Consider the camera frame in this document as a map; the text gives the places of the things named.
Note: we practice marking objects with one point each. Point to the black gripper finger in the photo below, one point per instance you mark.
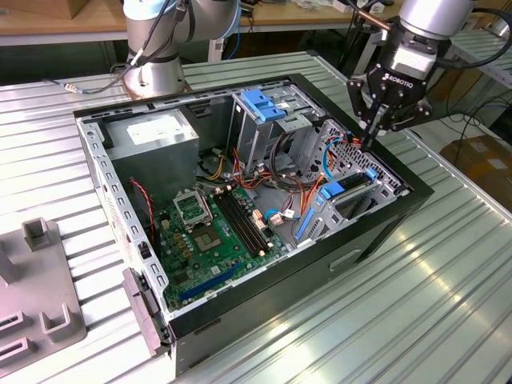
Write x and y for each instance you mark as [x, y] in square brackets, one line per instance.
[358, 104]
[420, 110]

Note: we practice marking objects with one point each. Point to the hard disk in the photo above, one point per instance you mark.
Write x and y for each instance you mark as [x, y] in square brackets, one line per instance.
[332, 191]

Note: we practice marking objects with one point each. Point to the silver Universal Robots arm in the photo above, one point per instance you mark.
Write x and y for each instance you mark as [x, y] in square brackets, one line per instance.
[160, 80]

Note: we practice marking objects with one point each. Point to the grey metal disk bay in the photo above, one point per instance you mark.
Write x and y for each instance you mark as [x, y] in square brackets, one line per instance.
[332, 216]

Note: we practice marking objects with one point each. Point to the brown cardboard box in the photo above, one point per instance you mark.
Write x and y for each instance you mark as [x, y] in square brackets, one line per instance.
[484, 164]

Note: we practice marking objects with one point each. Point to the metal slat side table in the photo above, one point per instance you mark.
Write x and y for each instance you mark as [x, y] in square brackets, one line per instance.
[480, 42]

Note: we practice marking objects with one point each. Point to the blue plastic bay latch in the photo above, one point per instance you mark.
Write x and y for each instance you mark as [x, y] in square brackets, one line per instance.
[262, 106]

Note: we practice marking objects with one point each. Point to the small white boxes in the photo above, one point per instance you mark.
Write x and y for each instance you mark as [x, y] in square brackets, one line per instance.
[342, 5]

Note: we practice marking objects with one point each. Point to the long wooden desk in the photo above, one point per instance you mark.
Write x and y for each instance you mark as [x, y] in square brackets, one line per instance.
[300, 18]

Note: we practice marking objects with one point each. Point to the grey optical drive cage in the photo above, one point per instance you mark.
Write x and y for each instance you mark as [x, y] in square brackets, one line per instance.
[248, 136]

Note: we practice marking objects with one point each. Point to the black RAM slot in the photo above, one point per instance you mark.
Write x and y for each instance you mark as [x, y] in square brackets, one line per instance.
[250, 222]
[245, 225]
[241, 226]
[236, 228]

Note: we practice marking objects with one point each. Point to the green motherboard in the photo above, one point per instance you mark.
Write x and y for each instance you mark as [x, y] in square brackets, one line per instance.
[232, 262]

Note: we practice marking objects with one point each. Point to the CPU socket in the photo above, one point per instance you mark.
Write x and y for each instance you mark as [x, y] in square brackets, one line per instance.
[208, 242]

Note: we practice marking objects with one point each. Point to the grey power supply unit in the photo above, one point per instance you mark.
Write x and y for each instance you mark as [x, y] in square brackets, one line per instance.
[154, 168]

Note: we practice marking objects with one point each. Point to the blue expansion slot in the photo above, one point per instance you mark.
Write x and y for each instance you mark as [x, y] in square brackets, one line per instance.
[210, 282]

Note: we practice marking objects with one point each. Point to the black open PC case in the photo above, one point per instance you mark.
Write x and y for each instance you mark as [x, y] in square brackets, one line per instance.
[264, 320]

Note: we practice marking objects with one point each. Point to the black case fan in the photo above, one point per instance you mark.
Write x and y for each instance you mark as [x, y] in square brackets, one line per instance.
[141, 210]

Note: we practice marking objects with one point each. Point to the plain cardboard box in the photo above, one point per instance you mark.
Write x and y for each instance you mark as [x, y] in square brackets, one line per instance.
[88, 8]

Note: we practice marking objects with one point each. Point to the grey black case latch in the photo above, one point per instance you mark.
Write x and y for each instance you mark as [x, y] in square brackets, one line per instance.
[142, 304]

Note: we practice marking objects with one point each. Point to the grey parts rack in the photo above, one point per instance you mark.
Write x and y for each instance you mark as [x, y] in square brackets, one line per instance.
[40, 280]

